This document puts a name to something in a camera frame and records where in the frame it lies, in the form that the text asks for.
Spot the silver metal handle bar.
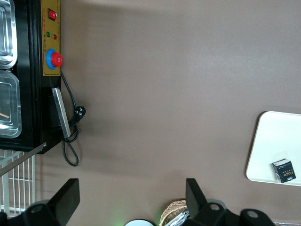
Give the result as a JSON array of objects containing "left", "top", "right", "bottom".
[{"left": 51, "top": 87, "right": 71, "bottom": 138}]

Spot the small black printed box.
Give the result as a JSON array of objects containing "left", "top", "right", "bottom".
[{"left": 272, "top": 159, "right": 296, "bottom": 184}]

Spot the black machine yellow control panel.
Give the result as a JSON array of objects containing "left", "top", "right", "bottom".
[{"left": 0, "top": 0, "right": 63, "bottom": 155}]

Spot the stainless steel food container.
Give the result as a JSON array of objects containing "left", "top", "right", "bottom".
[
  {"left": 0, "top": 69, "right": 22, "bottom": 138},
  {"left": 0, "top": 0, "right": 18, "bottom": 69}
]

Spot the silver metal lever bar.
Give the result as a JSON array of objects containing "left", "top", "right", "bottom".
[{"left": 0, "top": 142, "right": 47, "bottom": 177}]

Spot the cream plastic serving tray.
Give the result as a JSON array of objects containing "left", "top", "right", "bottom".
[{"left": 246, "top": 111, "right": 301, "bottom": 186}]

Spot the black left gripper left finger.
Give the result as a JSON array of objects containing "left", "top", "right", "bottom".
[{"left": 47, "top": 178, "right": 80, "bottom": 226}]

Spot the white wire rack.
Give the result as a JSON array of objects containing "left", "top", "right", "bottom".
[{"left": 0, "top": 150, "right": 36, "bottom": 214}]

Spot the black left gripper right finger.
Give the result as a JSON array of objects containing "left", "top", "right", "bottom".
[{"left": 185, "top": 178, "right": 208, "bottom": 219}]

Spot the light tan wicker basket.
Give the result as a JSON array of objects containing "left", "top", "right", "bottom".
[{"left": 159, "top": 199, "right": 189, "bottom": 226}]

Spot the black power cable with plug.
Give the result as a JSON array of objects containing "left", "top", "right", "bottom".
[{"left": 60, "top": 70, "right": 87, "bottom": 167}]

